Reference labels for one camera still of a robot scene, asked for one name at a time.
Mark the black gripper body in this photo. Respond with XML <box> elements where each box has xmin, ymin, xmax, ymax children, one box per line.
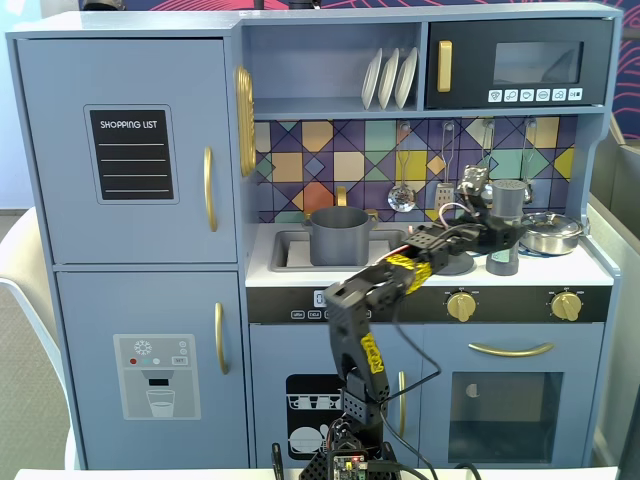
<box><xmin>446</xmin><ymin>214</ymin><xmax>496</xmax><ymax>257</ymax></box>

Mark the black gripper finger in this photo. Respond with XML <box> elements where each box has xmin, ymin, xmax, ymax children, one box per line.
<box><xmin>485</xmin><ymin>223</ymin><xmax>527</xmax><ymax>252</ymax></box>

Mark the gray pot lid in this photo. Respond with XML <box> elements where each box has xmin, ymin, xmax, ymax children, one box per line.
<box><xmin>439</xmin><ymin>249</ymin><xmax>476</xmax><ymax>277</ymax></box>

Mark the steel pot with lid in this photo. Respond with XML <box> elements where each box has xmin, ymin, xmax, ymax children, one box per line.
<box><xmin>518</xmin><ymin>211</ymin><xmax>587</xmax><ymax>257</ymax></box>

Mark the steel slotted spatula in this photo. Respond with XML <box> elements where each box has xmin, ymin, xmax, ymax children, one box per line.
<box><xmin>433</xmin><ymin>119</ymin><xmax>458</xmax><ymax>217</ymax></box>

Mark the gold stove knob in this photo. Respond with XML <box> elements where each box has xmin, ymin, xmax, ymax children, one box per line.
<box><xmin>550</xmin><ymin>292</ymin><xmax>583</xmax><ymax>323</ymax></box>
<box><xmin>446</xmin><ymin>292</ymin><xmax>478</xmax><ymax>323</ymax></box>

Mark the steel perforated ladle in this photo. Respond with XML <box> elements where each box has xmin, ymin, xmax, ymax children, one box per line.
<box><xmin>387</xmin><ymin>119</ymin><xmax>419</xmax><ymax>214</ymax></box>

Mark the steel hanging utensil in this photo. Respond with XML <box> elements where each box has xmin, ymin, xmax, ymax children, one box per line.
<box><xmin>519</xmin><ymin>117</ymin><xmax>539</xmax><ymax>204</ymax></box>

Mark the steel hanging spoon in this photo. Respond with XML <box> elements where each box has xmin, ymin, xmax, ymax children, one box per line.
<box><xmin>479</xmin><ymin>119</ymin><xmax>497</xmax><ymax>174</ymax></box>

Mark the light blue desk divider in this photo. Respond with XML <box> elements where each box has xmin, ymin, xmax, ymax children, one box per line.
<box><xmin>587</xmin><ymin>142</ymin><xmax>640</xmax><ymax>480</ymax></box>

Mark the gray plastic pot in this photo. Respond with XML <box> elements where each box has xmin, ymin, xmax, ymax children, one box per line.
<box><xmin>305</xmin><ymin>206</ymin><xmax>375</xmax><ymax>267</ymax></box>

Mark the white plate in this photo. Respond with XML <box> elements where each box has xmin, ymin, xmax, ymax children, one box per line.
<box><xmin>377</xmin><ymin>47</ymin><xmax>402</xmax><ymax>111</ymax></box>
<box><xmin>394</xmin><ymin>46</ymin><xmax>420</xmax><ymax>110</ymax></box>
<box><xmin>361</xmin><ymin>47</ymin><xmax>384</xmax><ymax>111</ymax></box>

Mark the robot controller circuit board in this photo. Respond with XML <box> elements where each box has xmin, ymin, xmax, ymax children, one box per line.
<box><xmin>327</xmin><ymin>451</ymin><xmax>372</xmax><ymax>480</ymax></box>

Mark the blue toy kitchen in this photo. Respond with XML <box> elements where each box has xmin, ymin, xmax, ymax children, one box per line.
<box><xmin>4</xmin><ymin>2</ymin><xmax>624</xmax><ymax>471</ymax></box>

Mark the white curved chair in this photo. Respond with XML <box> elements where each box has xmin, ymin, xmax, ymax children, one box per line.
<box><xmin>0</xmin><ymin>207</ymin><xmax>84</xmax><ymax>472</ymax></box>

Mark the small wrist camera board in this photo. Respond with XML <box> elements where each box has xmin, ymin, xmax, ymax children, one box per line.
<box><xmin>457</xmin><ymin>164</ymin><xmax>489</xmax><ymax>202</ymax></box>

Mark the gold oven door handle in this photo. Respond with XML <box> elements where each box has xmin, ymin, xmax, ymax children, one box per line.
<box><xmin>468</xmin><ymin>341</ymin><xmax>556</xmax><ymax>359</ymax></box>

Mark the black camera cable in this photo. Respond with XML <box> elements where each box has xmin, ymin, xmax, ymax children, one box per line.
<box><xmin>379</xmin><ymin>319</ymin><xmax>444</xmax><ymax>474</ymax></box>

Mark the gold microwave door handle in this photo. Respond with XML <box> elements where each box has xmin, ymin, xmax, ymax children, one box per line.
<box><xmin>437</xmin><ymin>40</ymin><xmax>454</xmax><ymax>94</ymax></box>

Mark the gold dishwasher door handle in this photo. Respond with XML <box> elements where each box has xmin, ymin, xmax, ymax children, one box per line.
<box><xmin>397</xmin><ymin>370</ymin><xmax>408</xmax><ymax>439</ymax></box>

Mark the gold fridge door handle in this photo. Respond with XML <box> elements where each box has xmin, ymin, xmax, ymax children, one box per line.
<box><xmin>213</xmin><ymin>301</ymin><xmax>231</xmax><ymax>376</ymax></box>
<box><xmin>202</xmin><ymin>145</ymin><xmax>220</xmax><ymax>234</ymax></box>

